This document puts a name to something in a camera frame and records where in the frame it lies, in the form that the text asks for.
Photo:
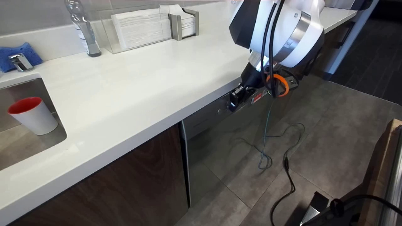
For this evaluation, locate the white cup with red inside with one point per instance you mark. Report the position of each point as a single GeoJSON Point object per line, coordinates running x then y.
{"type": "Point", "coordinates": [37, 117]}

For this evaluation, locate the grey metal napkin holder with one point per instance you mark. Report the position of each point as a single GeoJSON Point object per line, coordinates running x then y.
{"type": "Point", "coordinates": [176, 26]}

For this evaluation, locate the steel sink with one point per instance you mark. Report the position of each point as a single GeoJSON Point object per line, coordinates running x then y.
{"type": "Point", "coordinates": [22, 147]}

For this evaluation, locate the blue sponge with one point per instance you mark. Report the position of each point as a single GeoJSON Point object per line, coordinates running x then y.
{"type": "Point", "coordinates": [19, 50]}

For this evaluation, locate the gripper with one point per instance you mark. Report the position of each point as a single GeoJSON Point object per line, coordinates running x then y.
{"type": "Point", "coordinates": [252, 77]}

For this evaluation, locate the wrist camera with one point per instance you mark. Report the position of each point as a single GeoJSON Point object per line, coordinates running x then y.
{"type": "Point", "coordinates": [292, 82]}

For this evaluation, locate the clear plastic towel holder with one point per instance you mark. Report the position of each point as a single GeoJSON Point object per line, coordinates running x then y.
{"type": "Point", "coordinates": [105, 34]}

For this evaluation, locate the chrome tap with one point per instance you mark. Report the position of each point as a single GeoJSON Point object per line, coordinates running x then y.
{"type": "Point", "coordinates": [21, 62]}

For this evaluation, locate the stack of white paper towels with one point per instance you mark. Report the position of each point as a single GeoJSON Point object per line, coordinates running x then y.
{"type": "Point", "coordinates": [141, 26]}

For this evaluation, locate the dark wood cabinet door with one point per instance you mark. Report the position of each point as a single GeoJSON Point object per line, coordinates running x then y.
{"type": "Point", "coordinates": [125, 188]}
{"type": "Point", "coordinates": [329, 47]}

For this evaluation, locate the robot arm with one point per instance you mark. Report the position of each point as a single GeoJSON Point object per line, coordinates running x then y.
{"type": "Point", "coordinates": [289, 18]}

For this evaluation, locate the stainless steel dishwasher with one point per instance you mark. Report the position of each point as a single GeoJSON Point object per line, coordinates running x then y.
{"type": "Point", "coordinates": [213, 138]}

